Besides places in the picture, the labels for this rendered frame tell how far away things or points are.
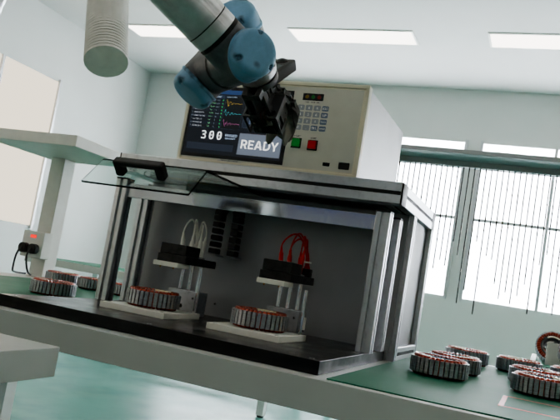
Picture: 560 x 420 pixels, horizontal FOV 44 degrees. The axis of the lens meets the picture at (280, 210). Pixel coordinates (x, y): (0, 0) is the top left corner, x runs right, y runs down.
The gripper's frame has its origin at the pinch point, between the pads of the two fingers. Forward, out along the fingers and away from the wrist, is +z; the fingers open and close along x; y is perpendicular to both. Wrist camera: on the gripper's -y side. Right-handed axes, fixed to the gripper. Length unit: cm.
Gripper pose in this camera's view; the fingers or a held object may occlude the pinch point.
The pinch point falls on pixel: (287, 134)
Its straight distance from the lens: 146.9
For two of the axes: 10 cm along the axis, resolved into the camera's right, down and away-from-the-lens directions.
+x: 9.2, 1.2, -3.7
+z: 2.5, 5.5, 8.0
